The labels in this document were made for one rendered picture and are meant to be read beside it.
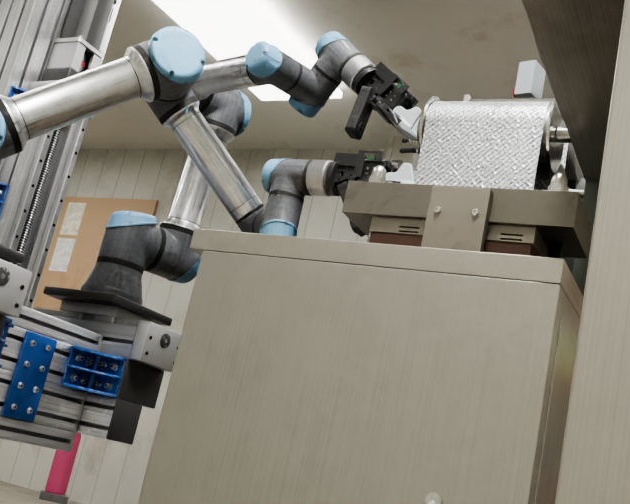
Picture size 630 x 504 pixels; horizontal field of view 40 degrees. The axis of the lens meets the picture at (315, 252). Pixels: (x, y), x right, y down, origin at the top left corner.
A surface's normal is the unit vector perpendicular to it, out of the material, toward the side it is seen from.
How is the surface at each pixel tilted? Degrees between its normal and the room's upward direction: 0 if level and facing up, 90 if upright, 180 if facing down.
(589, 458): 90
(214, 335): 90
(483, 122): 90
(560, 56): 180
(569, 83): 180
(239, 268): 90
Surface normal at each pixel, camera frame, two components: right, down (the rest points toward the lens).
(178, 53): 0.47, -0.22
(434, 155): -0.40, -0.32
